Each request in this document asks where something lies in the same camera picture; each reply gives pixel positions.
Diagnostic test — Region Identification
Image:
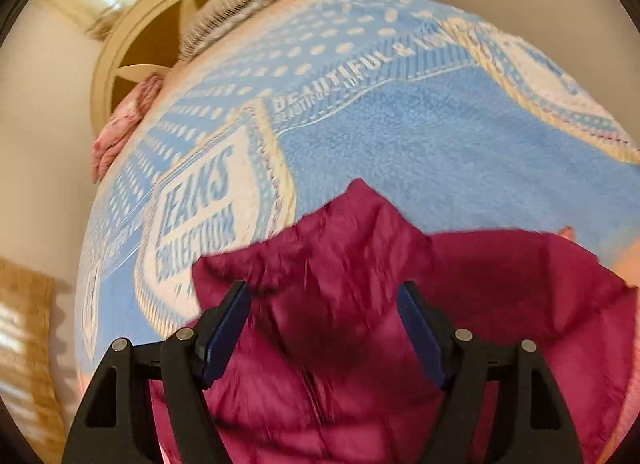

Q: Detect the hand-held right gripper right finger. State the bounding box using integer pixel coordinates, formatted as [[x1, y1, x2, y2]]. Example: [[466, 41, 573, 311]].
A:
[[397, 281, 586, 464]]

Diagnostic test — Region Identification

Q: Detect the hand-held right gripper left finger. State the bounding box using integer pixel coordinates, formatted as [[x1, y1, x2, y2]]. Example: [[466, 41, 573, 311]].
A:
[[60, 280, 252, 464]]

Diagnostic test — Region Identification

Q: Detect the magenta puffer jacket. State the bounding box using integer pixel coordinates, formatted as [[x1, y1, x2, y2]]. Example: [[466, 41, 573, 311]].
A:
[[150, 178, 640, 464]]

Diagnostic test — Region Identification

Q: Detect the blue printed fleece blanket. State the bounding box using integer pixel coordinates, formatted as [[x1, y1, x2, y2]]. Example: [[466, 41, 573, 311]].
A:
[[75, 0, 640, 380]]

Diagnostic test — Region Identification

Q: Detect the beige patterned cloth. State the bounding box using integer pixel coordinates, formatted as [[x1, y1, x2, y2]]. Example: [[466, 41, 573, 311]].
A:
[[0, 256, 66, 450]]

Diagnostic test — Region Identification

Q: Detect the pink floral pillow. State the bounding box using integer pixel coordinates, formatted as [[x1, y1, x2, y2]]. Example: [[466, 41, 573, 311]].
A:
[[92, 72, 166, 185]]

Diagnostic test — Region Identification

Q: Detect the cream wooden headboard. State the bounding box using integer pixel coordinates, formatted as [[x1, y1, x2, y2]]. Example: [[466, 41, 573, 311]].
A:
[[91, 0, 336, 139]]

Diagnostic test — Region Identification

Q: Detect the grey striped pillow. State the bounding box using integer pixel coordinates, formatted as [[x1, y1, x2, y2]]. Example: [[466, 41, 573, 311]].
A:
[[177, 0, 288, 62]]

